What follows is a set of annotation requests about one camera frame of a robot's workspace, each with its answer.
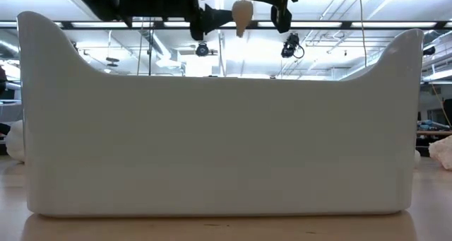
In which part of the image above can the white plastic basket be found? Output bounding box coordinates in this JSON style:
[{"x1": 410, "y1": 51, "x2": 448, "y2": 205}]
[{"x1": 16, "y1": 10, "x2": 424, "y2": 219}]

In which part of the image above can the round black ceiling device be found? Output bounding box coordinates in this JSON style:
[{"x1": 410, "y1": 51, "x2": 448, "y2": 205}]
[{"x1": 195, "y1": 42, "x2": 211, "y2": 57}]

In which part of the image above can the beige garlic bulb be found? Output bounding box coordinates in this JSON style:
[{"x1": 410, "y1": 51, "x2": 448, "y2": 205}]
[
  {"x1": 428, "y1": 134, "x2": 452, "y2": 171},
  {"x1": 231, "y1": 0, "x2": 254, "y2": 38}
]

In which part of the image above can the wooden table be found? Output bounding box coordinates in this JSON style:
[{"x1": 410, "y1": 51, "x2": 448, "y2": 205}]
[{"x1": 415, "y1": 129, "x2": 452, "y2": 148}]

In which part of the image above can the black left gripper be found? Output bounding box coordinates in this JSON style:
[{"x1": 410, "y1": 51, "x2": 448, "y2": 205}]
[{"x1": 118, "y1": 0, "x2": 234, "y2": 42}]

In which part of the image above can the person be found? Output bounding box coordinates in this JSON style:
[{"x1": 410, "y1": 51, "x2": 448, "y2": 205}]
[{"x1": 0, "y1": 66, "x2": 11, "y2": 136}]

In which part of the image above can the black hanging cable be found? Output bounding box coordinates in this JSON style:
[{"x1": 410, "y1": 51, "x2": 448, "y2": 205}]
[{"x1": 357, "y1": 0, "x2": 368, "y2": 69}]

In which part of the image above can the large white garlic bulb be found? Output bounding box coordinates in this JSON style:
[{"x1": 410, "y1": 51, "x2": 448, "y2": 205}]
[{"x1": 4, "y1": 119, "x2": 25, "y2": 163}]

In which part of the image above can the black monitor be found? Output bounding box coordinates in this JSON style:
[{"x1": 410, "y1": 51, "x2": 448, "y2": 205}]
[{"x1": 443, "y1": 98, "x2": 452, "y2": 127}]

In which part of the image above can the black ceiling camera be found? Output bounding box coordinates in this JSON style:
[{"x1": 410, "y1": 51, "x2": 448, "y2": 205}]
[{"x1": 280, "y1": 32, "x2": 305, "y2": 60}]

